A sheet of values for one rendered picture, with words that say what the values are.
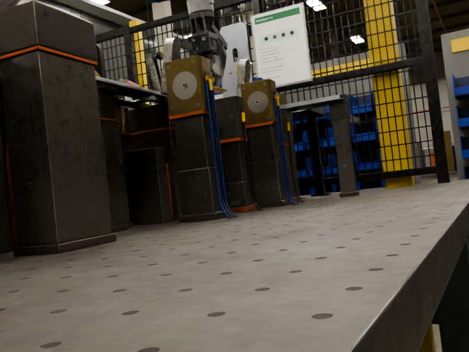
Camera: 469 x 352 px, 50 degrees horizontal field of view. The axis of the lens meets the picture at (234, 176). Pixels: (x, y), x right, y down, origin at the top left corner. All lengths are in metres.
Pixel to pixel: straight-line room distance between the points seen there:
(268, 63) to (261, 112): 0.71
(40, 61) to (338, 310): 0.57
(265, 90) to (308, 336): 1.22
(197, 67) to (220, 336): 0.91
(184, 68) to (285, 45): 1.02
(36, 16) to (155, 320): 0.55
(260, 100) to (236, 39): 0.50
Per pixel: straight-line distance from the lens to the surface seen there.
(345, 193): 1.53
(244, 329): 0.21
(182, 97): 1.09
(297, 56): 2.04
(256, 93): 1.39
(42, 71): 0.72
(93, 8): 12.32
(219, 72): 1.52
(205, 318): 0.23
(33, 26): 0.73
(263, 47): 2.10
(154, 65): 1.65
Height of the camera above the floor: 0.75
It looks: 2 degrees up
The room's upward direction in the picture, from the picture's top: 6 degrees counter-clockwise
